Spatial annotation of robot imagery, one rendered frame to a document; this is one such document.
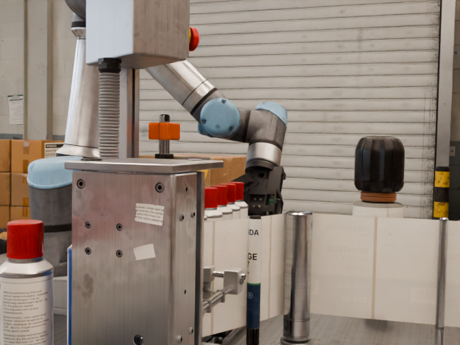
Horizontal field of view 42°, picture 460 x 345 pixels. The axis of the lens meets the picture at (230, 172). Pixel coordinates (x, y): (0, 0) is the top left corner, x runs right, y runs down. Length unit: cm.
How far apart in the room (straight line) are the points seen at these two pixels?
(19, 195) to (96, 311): 420
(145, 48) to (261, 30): 466
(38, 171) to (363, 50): 432
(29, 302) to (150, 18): 47
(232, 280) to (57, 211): 57
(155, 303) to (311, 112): 483
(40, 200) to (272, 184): 47
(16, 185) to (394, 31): 329
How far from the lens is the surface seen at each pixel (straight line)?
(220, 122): 116
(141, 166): 53
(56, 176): 121
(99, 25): 98
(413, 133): 521
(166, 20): 91
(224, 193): 105
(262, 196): 123
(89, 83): 136
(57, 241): 122
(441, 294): 87
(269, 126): 130
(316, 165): 530
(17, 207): 478
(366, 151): 100
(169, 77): 120
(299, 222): 83
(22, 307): 59
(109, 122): 91
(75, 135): 136
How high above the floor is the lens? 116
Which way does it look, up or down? 3 degrees down
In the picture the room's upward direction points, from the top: 1 degrees clockwise
